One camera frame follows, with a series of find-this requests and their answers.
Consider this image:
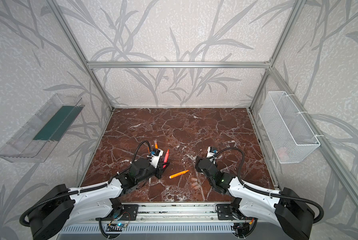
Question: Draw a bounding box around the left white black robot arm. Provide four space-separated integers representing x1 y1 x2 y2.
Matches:
20 158 168 240

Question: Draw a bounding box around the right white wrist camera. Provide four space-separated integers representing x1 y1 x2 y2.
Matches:
207 147 218 159

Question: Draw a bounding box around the pink highlighter pair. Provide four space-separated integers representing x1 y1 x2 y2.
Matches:
163 150 170 168

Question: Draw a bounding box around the translucent pen cap lowest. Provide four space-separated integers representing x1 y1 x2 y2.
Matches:
192 183 201 190

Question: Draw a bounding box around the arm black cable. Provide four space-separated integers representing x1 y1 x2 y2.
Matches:
19 140 152 228
214 146 325 225

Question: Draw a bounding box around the aluminium frame crossbar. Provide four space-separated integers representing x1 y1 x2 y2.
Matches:
86 62 270 69

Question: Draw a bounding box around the clear plastic wall tray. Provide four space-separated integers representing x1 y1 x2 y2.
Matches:
0 94 85 163

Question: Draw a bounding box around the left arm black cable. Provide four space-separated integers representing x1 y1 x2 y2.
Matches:
19 140 152 228

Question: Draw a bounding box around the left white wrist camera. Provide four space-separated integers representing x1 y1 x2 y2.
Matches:
149 148 164 169

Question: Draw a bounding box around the white wire mesh basket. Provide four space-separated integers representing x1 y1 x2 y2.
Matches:
259 91 321 164

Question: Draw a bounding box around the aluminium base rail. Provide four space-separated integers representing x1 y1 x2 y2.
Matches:
48 201 303 224

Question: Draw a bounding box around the orange highlighter lower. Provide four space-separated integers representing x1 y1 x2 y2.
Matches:
169 170 190 179

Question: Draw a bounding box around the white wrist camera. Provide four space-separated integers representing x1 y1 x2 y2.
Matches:
149 148 164 169
207 147 218 159

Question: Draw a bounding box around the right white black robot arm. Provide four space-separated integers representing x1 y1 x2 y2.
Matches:
196 157 321 240

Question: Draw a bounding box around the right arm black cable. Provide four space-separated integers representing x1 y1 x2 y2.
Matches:
214 146 325 225

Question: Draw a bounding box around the small green circuit board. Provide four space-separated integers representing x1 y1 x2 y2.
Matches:
107 223 128 232

